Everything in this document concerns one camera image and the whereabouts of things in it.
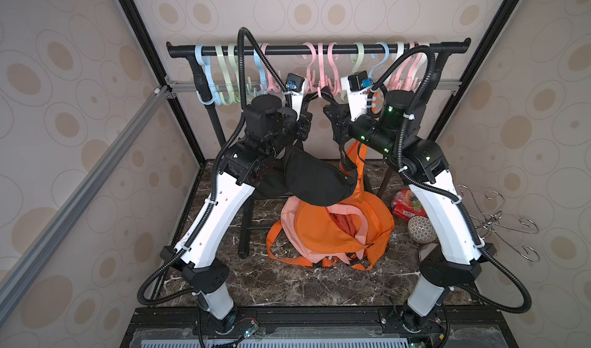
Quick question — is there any aluminium side rail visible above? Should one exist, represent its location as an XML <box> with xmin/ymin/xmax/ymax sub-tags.
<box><xmin>1</xmin><ymin>85</ymin><xmax>172</xmax><ymax>324</ymax></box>

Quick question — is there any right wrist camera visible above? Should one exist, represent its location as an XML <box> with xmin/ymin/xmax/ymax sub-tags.
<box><xmin>341</xmin><ymin>70</ymin><xmax>376</xmax><ymax>122</ymax></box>

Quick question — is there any black clothes rack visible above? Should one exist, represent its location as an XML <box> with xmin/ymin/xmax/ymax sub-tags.
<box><xmin>165</xmin><ymin>37</ymin><xmax>472</xmax><ymax>259</ymax></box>

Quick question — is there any chrome wire hook stand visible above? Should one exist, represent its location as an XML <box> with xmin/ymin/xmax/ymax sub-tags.
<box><xmin>455</xmin><ymin>184</ymin><xmax>541</xmax><ymax>263</ymax></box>

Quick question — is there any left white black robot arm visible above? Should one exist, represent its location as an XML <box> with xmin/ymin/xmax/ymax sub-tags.
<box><xmin>137</xmin><ymin>27</ymin><xmax>311</xmax><ymax>323</ymax></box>

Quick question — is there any patterned round pouch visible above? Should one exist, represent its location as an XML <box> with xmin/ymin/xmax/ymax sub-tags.
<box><xmin>407</xmin><ymin>216</ymin><xmax>438</xmax><ymax>244</ymax></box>

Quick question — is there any pink plastic hook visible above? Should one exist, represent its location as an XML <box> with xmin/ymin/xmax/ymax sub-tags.
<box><xmin>303</xmin><ymin>42</ymin><xmax>327</xmax><ymax>96</ymax></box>

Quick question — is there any orange pink backpack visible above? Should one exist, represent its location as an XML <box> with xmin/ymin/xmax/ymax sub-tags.
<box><xmin>266</xmin><ymin>192</ymin><xmax>395</xmax><ymax>271</ymax></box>

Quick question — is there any light blue leftmost hook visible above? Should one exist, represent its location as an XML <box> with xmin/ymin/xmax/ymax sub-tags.
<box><xmin>194</xmin><ymin>45</ymin><xmax>222</xmax><ymax>106</ymax></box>

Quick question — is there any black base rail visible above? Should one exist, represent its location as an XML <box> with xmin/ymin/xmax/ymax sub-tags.
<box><xmin>120</xmin><ymin>306</ymin><xmax>518</xmax><ymax>347</ymax></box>

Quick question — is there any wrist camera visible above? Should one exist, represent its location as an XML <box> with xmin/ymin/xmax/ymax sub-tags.
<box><xmin>284</xmin><ymin>73</ymin><xmax>308</xmax><ymax>119</ymax></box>
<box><xmin>341</xmin><ymin>70</ymin><xmax>376</xmax><ymax>122</ymax></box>

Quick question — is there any black crossbody bag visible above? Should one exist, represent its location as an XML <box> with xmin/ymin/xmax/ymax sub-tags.
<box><xmin>283</xmin><ymin>86</ymin><xmax>358</xmax><ymax>206</ymax></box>
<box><xmin>252</xmin><ymin>159</ymin><xmax>289</xmax><ymax>200</ymax></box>

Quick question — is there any green plastic hook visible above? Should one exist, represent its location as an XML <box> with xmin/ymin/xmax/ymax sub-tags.
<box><xmin>215</xmin><ymin>45</ymin><xmax>239</xmax><ymax>106</ymax></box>

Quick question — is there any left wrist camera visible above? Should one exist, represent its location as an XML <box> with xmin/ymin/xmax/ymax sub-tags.
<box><xmin>284</xmin><ymin>73</ymin><xmax>308</xmax><ymax>119</ymax></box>

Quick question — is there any orange crossbody bag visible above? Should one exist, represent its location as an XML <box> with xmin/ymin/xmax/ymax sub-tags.
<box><xmin>347</xmin><ymin>110</ymin><xmax>376</xmax><ymax>194</ymax></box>

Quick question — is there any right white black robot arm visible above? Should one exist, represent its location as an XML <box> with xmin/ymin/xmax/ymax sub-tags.
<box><xmin>325</xmin><ymin>45</ymin><xmax>532</xmax><ymax>334</ymax></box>

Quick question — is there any red snack packet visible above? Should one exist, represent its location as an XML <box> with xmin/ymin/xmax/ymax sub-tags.
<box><xmin>391</xmin><ymin>190</ymin><xmax>426</xmax><ymax>221</ymax></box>

